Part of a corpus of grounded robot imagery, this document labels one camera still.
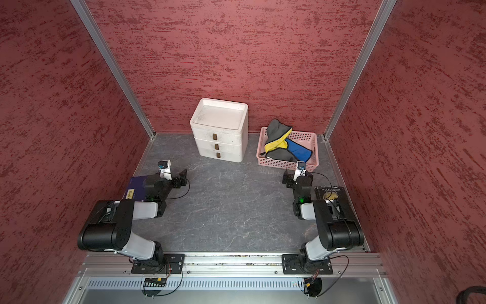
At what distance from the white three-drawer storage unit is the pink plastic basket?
0.43 ft

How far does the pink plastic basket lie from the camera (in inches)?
40.2

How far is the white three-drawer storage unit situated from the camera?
3.03ft
